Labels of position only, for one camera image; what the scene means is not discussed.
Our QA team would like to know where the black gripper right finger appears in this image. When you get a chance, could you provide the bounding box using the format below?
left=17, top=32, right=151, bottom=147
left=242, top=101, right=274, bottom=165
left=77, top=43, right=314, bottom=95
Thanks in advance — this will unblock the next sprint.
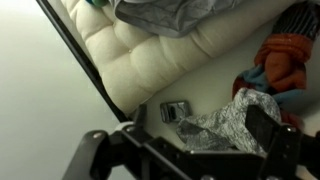
left=244, top=104, right=320, bottom=180

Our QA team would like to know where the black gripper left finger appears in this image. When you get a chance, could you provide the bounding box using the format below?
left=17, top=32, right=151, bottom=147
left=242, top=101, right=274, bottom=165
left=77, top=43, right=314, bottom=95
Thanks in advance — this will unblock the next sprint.
left=63, top=103, right=158, bottom=180

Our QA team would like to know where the grey marled sock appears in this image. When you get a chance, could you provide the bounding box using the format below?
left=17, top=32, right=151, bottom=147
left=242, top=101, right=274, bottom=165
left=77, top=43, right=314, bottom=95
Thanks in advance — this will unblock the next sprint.
left=175, top=87, right=283, bottom=158

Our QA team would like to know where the red brown cloth item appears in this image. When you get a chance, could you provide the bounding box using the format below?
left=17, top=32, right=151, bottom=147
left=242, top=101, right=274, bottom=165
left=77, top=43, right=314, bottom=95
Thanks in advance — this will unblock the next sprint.
left=232, top=1, right=320, bottom=129

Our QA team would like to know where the grey mesh laundry bag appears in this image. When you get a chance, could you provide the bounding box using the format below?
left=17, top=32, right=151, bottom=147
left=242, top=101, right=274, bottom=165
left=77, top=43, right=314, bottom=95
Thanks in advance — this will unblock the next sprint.
left=111, top=0, right=248, bottom=38

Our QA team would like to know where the small metal buckle clip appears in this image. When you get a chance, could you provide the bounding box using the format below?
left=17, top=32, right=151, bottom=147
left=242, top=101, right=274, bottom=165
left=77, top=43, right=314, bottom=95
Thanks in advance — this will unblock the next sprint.
left=159, top=99, right=192, bottom=123

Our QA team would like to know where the black board edge trim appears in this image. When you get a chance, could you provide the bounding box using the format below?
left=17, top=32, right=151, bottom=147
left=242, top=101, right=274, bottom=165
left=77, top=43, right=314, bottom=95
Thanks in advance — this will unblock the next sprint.
left=35, top=0, right=129, bottom=123

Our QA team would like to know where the cream padded cushion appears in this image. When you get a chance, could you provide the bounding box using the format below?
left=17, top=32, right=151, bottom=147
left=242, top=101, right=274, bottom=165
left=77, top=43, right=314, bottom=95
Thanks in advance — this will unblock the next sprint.
left=59, top=0, right=298, bottom=116

